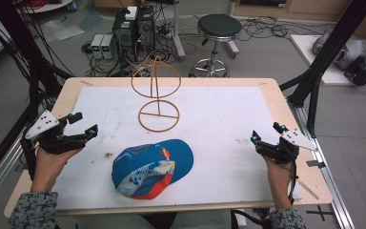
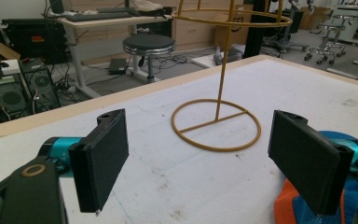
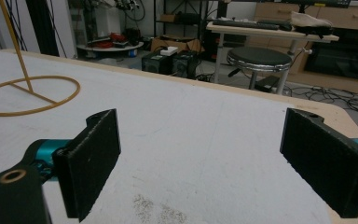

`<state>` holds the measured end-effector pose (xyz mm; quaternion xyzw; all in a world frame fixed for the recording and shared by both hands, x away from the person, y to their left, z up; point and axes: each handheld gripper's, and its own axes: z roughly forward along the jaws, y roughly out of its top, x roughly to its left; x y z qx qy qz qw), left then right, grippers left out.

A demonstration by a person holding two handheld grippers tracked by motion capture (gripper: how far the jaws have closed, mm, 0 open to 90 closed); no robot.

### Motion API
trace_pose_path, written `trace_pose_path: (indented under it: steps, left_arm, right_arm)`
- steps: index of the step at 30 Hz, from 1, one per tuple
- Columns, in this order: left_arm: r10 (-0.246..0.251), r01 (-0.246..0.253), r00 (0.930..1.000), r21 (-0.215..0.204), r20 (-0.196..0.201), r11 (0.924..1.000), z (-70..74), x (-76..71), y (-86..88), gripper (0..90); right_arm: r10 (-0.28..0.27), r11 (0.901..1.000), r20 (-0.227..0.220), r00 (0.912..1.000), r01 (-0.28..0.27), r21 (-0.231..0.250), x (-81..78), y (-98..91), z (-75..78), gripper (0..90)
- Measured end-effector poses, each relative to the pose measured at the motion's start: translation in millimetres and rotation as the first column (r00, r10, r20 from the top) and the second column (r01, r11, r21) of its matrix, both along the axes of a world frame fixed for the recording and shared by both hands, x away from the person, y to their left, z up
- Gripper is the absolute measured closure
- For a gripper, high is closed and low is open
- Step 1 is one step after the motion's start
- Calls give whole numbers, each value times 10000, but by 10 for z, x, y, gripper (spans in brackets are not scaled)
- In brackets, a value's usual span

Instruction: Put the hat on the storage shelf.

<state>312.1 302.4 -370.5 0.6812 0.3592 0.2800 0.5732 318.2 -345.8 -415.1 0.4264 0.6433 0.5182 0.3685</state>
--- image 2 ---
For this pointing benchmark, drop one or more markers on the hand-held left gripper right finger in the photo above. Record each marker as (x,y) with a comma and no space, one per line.
(304,165)

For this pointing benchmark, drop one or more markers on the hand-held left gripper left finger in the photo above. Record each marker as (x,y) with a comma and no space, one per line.
(101,165)

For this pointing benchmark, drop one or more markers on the orange and blue mesh cloth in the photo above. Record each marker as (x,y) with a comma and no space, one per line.
(284,205)

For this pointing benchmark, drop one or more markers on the black computer tower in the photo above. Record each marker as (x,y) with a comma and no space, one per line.
(42,84)
(7,98)

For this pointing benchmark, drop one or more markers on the black power adapter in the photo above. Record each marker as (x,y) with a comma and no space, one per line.
(118,66)

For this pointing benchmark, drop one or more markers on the white desk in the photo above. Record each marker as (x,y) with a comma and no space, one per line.
(77,46)

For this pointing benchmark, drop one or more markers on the chrome stool on wheels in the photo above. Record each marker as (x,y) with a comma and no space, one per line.
(327,40)

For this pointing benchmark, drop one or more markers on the black round stool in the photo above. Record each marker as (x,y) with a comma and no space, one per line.
(149,43)

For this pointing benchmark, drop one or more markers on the black office chair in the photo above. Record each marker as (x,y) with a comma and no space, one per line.
(287,34)

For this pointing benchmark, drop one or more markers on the small white box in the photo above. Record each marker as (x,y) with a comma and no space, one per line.
(11,67)

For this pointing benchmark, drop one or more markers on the black equipment case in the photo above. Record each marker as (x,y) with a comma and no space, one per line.
(34,40)

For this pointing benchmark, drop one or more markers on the white flat board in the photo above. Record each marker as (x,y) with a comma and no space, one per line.
(203,59)

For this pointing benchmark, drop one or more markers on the black keyboard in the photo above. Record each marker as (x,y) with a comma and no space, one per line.
(98,16)

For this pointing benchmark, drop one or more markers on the brown cardboard box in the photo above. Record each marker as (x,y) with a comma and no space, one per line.
(239,31)

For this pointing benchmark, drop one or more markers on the black metal post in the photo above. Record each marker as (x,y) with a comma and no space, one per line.
(254,37)

